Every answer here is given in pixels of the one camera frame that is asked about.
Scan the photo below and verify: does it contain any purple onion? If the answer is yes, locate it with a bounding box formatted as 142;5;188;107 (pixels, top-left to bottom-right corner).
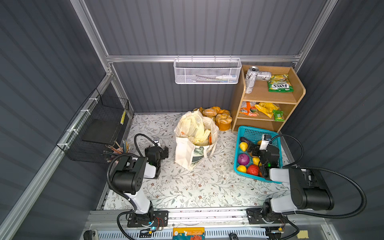
237;153;250;166

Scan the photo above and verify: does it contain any canvas tote bag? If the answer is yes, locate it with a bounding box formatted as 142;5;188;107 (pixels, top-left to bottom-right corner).
174;110;219;171

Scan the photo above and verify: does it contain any yellow plastic grocery bag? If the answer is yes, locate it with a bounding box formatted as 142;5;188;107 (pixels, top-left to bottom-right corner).
176;115;211;146

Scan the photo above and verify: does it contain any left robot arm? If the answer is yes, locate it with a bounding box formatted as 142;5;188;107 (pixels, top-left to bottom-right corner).
107;138;169;228

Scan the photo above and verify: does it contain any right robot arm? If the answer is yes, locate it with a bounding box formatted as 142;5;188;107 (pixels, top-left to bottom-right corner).
247;144;335;224

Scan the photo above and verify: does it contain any yellow lemon top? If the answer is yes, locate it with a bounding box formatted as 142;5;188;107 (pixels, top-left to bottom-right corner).
253;157;260;166

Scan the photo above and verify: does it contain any red tomato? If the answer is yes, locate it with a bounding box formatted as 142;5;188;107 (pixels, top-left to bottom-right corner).
247;165;260;176

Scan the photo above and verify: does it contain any teal plastic basket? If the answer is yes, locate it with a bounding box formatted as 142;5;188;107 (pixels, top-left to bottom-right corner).
234;126;283;184

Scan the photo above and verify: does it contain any yellow pear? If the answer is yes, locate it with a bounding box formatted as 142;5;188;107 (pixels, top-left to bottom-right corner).
239;142;249;152

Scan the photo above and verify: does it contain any yellow fruit bottom left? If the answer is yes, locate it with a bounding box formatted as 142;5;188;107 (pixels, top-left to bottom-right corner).
237;165;247;173

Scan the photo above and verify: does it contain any purple eggplant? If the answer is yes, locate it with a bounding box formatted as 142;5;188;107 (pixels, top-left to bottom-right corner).
240;137;252;144

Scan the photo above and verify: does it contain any pink pencil cup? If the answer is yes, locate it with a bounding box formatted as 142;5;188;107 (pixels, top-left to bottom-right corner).
103;140;130;163

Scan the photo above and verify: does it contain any small green packet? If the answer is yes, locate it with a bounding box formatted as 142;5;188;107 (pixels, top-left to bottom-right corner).
273;110;285;122

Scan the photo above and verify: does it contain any yellow snack packet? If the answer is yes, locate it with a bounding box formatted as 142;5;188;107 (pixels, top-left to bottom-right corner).
255;103;280;118

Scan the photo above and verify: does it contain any orange snack packet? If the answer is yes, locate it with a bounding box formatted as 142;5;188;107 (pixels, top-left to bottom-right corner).
239;101;259;117

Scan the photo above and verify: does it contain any round sugared bread loaf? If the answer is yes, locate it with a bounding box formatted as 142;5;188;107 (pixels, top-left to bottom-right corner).
216;114;233;132

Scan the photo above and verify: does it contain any yellow bread tray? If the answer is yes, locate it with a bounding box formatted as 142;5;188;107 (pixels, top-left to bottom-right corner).
193;107;233;131

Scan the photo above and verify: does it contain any wooden shelf unit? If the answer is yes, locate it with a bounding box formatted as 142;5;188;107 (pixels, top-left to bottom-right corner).
230;65;306;132

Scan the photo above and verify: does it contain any sugared bun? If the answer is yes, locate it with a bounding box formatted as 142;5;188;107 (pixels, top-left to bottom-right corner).
202;108;218;117

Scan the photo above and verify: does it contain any green candy bag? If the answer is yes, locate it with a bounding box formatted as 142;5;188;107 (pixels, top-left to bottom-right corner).
267;74;294;93

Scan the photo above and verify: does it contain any lying white can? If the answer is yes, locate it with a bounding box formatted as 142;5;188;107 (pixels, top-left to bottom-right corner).
256;71;272;81

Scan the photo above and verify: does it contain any tall white energy can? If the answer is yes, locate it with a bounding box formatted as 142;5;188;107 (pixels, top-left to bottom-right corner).
245;66;259;94

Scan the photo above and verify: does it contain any teal orange card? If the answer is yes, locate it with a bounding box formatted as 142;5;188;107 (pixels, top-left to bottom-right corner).
173;227;205;240

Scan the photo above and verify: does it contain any toothpaste tube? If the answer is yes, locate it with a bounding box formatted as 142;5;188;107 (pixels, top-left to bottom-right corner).
216;75;238;82

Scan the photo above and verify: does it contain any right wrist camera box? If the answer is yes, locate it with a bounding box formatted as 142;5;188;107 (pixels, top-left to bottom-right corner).
260;134;272;150

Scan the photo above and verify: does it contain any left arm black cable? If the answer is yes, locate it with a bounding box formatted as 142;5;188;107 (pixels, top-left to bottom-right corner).
106;133;160;240

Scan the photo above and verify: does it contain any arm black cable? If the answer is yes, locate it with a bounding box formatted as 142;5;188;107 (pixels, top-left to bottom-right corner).
269;134;368;240
106;133;160;240

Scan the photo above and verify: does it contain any black wire wall basket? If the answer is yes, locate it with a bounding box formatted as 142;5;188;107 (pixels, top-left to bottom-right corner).
57;91;130;164

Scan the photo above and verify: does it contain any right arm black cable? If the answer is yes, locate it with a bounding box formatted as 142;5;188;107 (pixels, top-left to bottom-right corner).
269;134;368;240

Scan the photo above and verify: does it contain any white wire wall basket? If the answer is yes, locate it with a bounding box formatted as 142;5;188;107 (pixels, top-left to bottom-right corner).
173;57;242;85

